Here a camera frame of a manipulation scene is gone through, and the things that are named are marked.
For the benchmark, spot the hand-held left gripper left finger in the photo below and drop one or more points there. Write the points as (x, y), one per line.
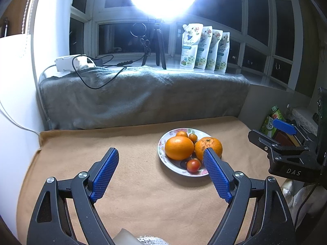
(104, 174)

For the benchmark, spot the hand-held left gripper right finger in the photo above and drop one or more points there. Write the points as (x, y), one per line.
(217, 176)

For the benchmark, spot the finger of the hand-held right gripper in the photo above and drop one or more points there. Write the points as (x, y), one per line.
(258, 137)
(283, 126)

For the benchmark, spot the red tomato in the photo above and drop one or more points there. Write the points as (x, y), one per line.
(193, 166)

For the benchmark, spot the large dimpled orange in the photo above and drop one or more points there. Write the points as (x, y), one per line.
(210, 144)

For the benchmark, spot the white floral plate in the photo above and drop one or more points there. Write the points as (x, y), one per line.
(178, 169)

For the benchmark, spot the small oval orange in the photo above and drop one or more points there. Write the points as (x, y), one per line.
(193, 137)

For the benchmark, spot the large smooth orange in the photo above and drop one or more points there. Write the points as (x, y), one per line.
(178, 148)

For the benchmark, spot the small mandarin with stem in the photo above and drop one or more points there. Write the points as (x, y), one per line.
(182, 134)

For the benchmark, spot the brown cardboard box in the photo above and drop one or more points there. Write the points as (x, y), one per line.
(286, 138)

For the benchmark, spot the green printed carton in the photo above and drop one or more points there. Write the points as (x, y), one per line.
(270, 125)

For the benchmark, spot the tan fleece blanket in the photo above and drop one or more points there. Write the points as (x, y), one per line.
(143, 183)

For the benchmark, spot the white knit clothing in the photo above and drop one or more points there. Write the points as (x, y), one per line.
(150, 241)

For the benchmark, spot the grey fleece blanket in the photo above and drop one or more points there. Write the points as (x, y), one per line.
(143, 99)

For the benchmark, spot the white floral refill pouch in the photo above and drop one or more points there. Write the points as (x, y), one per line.
(214, 53)
(190, 48)
(223, 55)
(204, 51)

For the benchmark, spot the white power strip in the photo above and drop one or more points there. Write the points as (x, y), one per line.
(63, 62)

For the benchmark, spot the black tripod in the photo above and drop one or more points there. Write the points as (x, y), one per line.
(159, 46)

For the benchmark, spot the white window frame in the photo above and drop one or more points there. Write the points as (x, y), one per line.
(93, 15)

